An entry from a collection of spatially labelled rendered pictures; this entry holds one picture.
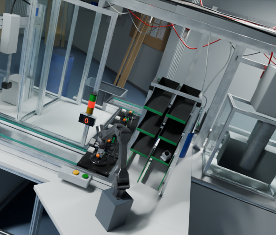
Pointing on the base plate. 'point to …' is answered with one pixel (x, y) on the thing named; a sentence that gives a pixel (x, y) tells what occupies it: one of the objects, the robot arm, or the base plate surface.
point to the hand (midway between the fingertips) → (102, 148)
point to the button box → (66, 171)
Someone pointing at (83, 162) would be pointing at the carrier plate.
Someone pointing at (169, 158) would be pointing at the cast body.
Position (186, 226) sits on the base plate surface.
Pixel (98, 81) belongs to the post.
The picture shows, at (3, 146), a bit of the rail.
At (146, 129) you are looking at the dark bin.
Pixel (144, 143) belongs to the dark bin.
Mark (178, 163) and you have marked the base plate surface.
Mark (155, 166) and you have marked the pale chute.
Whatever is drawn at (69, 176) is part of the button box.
